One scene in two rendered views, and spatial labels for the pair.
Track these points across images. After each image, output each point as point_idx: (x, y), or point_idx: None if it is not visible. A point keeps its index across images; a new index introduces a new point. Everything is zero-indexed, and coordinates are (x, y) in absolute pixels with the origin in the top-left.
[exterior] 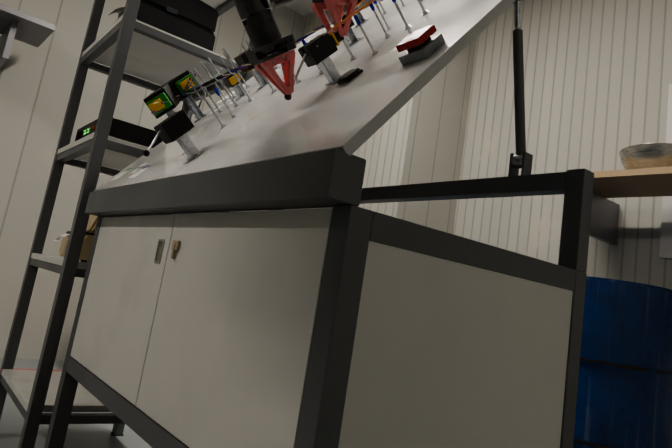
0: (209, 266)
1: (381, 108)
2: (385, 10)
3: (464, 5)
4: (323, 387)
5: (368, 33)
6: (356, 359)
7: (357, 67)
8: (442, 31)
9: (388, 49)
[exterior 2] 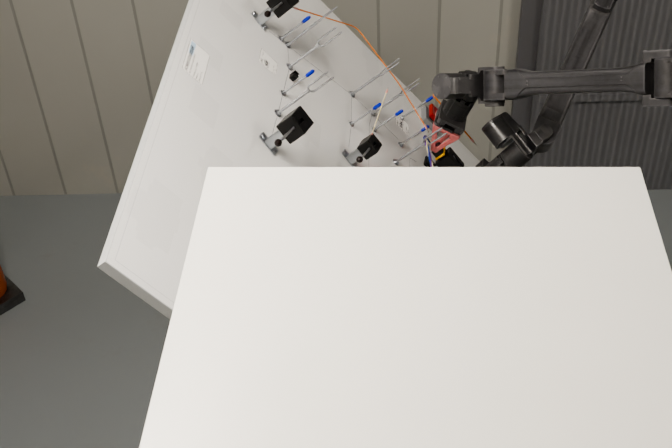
0: None
1: (470, 152)
2: (258, 109)
3: (370, 77)
4: None
5: (335, 142)
6: None
7: (415, 160)
8: (404, 103)
9: (401, 135)
